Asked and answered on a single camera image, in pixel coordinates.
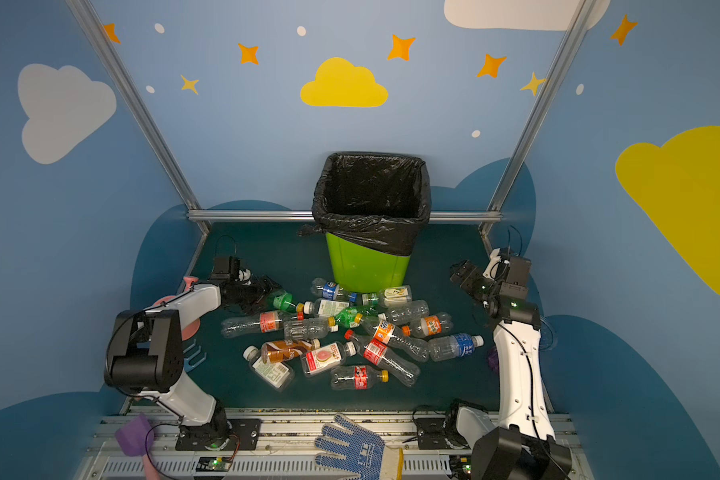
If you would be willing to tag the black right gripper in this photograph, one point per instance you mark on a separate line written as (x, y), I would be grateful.
(471, 278)

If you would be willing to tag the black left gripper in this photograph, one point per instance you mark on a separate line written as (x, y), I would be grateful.
(256, 290)

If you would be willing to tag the clear bottle red label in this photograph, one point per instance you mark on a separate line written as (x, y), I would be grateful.
(265, 322)

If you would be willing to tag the green crushed plastic bottle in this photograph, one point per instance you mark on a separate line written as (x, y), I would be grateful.
(283, 300)

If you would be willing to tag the orange label short bottle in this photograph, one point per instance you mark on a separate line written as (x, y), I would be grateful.
(431, 325)

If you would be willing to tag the blue label water bottle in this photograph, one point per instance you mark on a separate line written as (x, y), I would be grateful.
(454, 346)

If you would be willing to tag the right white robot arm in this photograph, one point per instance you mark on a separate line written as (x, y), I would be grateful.
(522, 443)

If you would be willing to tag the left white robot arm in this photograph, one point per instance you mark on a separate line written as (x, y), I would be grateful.
(145, 357)

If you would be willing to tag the green bin black liner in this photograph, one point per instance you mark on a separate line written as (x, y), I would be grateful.
(371, 208)

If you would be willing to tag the pink plastic watering can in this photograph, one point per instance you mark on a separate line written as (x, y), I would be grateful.
(189, 320)

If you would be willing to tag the purple plastic ball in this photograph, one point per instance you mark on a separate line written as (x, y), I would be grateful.
(493, 360)

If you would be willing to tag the brown drink bottle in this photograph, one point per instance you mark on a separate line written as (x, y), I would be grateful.
(285, 350)

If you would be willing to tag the clear bottle blue cap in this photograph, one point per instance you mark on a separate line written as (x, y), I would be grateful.
(330, 290)

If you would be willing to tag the clear bottle white cap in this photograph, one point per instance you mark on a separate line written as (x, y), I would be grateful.
(277, 375)

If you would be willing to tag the pink label bottle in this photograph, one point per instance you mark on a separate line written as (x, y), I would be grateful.
(327, 358)

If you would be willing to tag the cream label bottle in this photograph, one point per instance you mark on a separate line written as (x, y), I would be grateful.
(388, 297)

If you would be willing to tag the green sprite bottle centre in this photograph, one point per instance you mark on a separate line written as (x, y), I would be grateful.
(352, 316)

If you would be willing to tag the orange label long bottle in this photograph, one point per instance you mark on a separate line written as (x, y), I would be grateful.
(394, 336)

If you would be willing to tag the long bottle red label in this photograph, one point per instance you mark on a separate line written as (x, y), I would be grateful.
(385, 358)

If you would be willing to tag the small bottle yellow cap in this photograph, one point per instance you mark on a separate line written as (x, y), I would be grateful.
(357, 377)

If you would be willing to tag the blue dotted work glove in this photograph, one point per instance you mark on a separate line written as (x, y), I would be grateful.
(346, 446)

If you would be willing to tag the left aluminium post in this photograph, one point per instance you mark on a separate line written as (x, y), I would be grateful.
(89, 21)

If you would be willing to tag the aluminium corner post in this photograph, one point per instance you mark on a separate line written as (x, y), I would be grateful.
(561, 63)

